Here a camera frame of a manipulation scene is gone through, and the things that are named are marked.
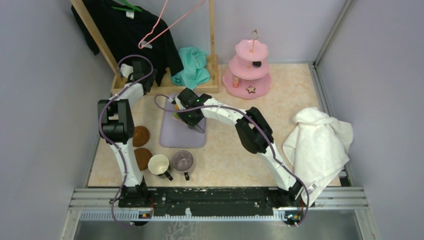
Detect brown saucer near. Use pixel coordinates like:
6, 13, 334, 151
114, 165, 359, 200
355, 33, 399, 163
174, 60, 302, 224
134, 147, 153, 171

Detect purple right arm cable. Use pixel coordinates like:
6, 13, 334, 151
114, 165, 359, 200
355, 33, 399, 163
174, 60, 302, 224
153, 94, 311, 228

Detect lavender serving tray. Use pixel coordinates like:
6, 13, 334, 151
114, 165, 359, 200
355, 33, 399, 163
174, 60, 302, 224
159, 111, 207, 149

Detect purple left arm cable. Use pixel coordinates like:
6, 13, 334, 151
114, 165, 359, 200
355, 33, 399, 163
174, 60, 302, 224
97, 54, 155, 229

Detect wooden clothes rack frame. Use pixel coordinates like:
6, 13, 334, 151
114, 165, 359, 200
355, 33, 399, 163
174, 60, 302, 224
70, 0, 220, 95

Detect pink food tongs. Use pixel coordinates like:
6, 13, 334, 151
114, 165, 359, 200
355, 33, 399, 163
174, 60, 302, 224
172, 113, 205, 134

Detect brown saucer far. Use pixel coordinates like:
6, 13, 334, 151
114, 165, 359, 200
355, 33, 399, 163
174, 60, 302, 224
132, 126, 150, 148

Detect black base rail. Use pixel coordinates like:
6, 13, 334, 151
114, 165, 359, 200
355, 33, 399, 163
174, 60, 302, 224
117, 187, 301, 217

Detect green clothes hanger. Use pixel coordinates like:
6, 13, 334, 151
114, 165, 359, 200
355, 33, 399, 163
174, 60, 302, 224
111, 0, 143, 13

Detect red striped cake piece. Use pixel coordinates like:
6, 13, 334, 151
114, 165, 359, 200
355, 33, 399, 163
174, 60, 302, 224
232, 76, 240, 88

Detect cream mug black handle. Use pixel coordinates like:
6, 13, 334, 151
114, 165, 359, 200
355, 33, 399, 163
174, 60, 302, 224
147, 154, 174, 182

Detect brown saucer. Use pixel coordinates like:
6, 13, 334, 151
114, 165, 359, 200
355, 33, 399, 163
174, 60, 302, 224
134, 147, 153, 171
132, 126, 150, 148

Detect teal cloth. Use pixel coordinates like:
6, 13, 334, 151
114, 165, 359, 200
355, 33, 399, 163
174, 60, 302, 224
170, 46, 211, 90

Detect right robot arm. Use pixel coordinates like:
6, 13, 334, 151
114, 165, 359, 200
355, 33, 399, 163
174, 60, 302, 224
171, 88, 303, 206

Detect black sandwich cookie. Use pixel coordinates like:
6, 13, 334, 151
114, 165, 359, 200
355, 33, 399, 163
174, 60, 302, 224
252, 61, 262, 68

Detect black t-shirt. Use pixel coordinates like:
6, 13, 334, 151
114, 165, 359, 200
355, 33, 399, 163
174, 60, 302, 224
83, 0, 184, 85

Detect purple mug black handle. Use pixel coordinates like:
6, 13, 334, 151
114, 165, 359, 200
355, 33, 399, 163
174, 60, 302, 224
171, 150, 195, 181

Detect pink clothes hanger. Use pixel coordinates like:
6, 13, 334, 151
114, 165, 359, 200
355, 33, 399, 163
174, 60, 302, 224
137, 0, 206, 50

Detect star-shaped iced cookie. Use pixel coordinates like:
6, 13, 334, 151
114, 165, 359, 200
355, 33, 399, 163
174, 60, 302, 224
246, 85, 256, 94

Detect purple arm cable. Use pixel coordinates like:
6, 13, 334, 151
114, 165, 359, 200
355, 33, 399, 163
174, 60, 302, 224
97, 54, 155, 229
153, 94, 311, 228

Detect white towel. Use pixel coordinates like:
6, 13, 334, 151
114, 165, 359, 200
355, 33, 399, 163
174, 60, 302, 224
282, 107, 354, 205

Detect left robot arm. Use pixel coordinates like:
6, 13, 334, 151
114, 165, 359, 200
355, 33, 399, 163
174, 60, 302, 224
97, 54, 157, 208

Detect pink three-tier cake stand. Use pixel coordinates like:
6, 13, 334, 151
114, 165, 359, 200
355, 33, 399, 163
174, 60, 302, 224
222, 29, 272, 100

